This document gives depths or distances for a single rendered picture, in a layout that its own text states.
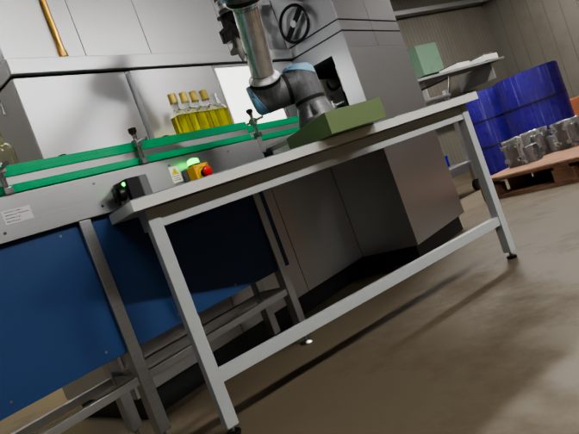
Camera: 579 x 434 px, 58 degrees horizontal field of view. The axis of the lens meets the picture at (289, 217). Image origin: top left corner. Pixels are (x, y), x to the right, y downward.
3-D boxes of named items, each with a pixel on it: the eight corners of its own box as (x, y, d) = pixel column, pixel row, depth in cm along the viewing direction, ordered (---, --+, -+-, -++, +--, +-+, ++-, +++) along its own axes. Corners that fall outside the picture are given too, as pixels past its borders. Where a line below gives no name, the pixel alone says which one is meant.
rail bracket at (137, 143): (147, 164, 181) (133, 128, 180) (159, 158, 176) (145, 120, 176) (138, 167, 178) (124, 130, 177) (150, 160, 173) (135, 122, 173)
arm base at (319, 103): (346, 111, 190) (336, 86, 190) (313, 121, 183) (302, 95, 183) (325, 126, 203) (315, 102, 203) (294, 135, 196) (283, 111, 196)
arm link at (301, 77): (327, 89, 188) (313, 54, 188) (293, 102, 186) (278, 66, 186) (321, 98, 200) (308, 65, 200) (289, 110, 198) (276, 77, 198)
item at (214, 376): (519, 255, 231) (466, 102, 228) (231, 440, 152) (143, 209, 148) (501, 257, 239) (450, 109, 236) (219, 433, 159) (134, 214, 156)
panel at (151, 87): (285, 122, 287) (264, 64, 285) (289, 120, 285) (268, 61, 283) (154, 150, 220) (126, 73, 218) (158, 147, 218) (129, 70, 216)
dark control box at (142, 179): (142, 203, 174) (133, 180, 173) (155, 197, 168) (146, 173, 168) (121, 210, 168) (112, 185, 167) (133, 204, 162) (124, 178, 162)
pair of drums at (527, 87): (567, 157, 499) (535, 64, 494) (459, 184, 608) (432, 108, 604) (605, 138, 541) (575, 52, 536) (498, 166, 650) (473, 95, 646)
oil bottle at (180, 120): (196, 159, 219) (177, 111, 218) (204, 155, 215) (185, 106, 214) (185, 162, 215) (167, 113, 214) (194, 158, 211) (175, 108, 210)
